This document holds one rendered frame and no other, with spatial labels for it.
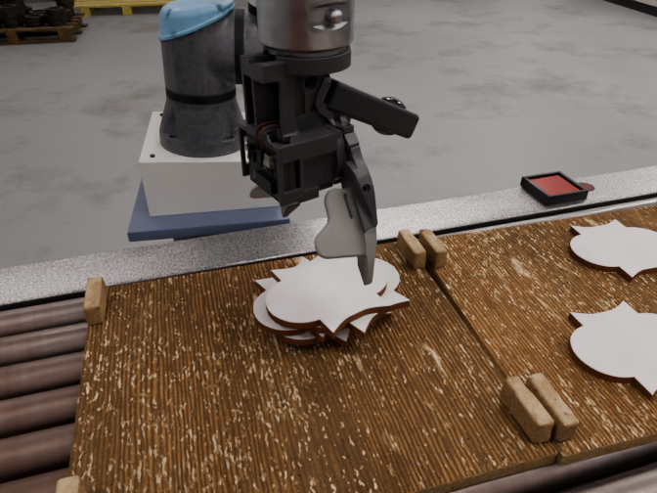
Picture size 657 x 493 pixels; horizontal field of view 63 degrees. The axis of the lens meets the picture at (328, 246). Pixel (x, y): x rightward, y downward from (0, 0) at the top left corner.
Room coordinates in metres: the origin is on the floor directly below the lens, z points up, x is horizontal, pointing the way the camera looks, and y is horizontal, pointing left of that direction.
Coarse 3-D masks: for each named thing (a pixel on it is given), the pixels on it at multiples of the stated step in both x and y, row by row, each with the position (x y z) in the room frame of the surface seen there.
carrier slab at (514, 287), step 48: (480, 240) 0.62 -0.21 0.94; (528, 240) 0.62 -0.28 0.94; (480, 288) 0.52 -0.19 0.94; (528, 288) 0.52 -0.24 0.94; (576, 288) 0.52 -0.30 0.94; (624, 288) 0.52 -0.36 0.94; (480, 336) 0.43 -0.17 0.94; (528, 336) 0.43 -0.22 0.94; (576, 384) 0.36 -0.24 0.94; (624, 384) 0.36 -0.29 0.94; (576, 432) 0.31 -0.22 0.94; (624, 432) 0.31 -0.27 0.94
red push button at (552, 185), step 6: (534, 180) 0.82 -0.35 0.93; (540, 180) 0.82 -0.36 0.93; (546, 180) 0.82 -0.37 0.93; (552, 180) 0.82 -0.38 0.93; (558, 180) 0.82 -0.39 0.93; (564, 180) 0.82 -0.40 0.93; (540, 186) 0.80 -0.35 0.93; (546, 186) 0.80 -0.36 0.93; (552, 186) 0.80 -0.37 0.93; (558, 186) 0.80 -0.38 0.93; (564, 186) 0.80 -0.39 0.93; (570, 186) 0.80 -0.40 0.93; (552, 192) 0.78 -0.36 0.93; (558, 192) 0.78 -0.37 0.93; (564, 192) 0.78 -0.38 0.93
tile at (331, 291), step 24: (312, 264) 0.50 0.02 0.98; (336, 264) 0.50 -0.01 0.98; (288, 288) 0.46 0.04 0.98; (312, 288) 0.46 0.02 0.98; (336, 288) 0.46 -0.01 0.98; (360, 288) 0.46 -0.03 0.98; (384, 288) 0.46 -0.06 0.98; (288, 312) 0.42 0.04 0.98; (312, 312) 0.42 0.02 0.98; (336, 312) 0.42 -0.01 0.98; (360, 312) 0.42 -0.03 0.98
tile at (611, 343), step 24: (600, 312) 0.46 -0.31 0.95; (624, 312) 0.46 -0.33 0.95; (576, 336) 0.42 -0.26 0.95; (600, 336) 0.42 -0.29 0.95; (624, 336) 0.42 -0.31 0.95; (648, 336) 0.42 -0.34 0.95; (576, 360) 0.39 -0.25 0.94; (600, 360) 0.39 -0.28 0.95; (624, 360) 0.39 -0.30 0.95; (648, 360) 0.39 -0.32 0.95; (648, 384) 0.36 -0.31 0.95
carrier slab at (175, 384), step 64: (384, 256) 0.58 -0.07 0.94; (128, 320) 0.46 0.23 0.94; (192, 320) 0.46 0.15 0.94; (384, 320) 0.46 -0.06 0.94; (448, 320) 0.46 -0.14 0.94; (128, 384) 0.36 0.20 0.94; (192, 384) 0.36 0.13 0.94; (256, 384) 0.36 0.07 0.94; (320, 384) 0.36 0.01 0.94; (384, 384) 0.36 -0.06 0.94; (448, 384) 0.36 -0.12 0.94; (128, 448) 0.29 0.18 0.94; (192, 448) 0.29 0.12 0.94; (256, 448) 0.29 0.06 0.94; (320, 448) 0.29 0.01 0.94; (384, 448) 0.29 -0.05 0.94; (448, 448) 0.29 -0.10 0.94; (512, 448) 0.29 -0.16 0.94
